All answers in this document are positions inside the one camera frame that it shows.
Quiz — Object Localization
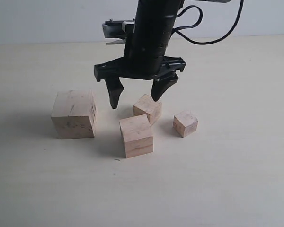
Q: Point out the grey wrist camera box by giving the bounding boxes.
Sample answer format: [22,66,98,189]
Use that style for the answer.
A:
[102,19,135,40]

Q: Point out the smallest wooden cube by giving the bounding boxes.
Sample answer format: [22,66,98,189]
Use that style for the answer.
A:
[173,111,198,138]

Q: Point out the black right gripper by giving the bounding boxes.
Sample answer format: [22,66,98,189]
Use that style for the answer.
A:
[94,0,186,109]

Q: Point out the second largest wooden cube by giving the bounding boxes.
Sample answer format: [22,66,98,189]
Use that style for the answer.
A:
[119,114,154,158]

